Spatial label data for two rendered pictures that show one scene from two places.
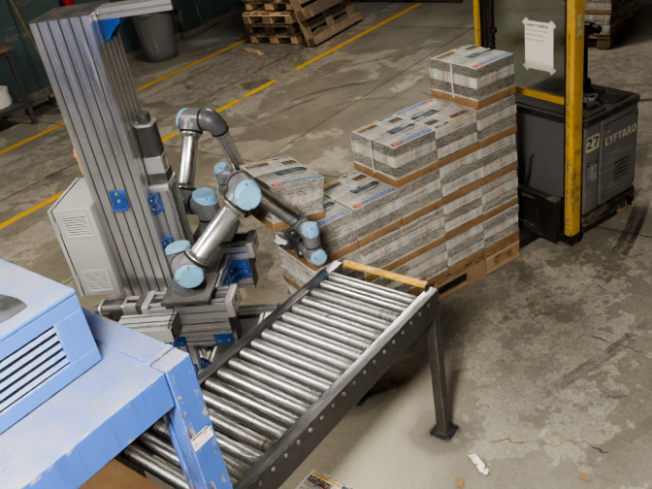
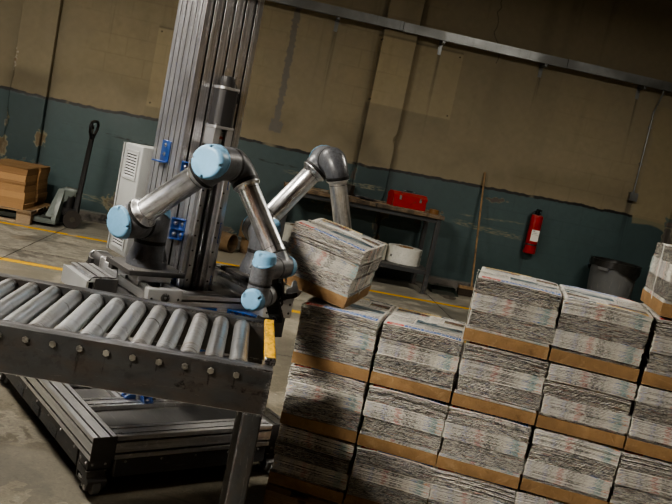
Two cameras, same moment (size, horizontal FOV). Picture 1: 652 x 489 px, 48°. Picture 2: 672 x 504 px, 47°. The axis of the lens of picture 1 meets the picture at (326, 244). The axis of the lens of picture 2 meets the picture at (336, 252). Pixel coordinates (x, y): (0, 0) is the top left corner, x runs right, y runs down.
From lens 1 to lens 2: 2.35 m
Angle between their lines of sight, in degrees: 44
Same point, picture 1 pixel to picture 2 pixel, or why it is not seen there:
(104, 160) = (173, 104)
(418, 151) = (520, 310)
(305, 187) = (335, 249)
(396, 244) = (427, 422)
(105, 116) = (189, 57)
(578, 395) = not seen: outside the picture
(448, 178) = (561, 389)
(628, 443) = not seen: outside the picture
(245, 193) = (204, 154)
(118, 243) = not seen: hidden behind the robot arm
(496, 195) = (648, 488)
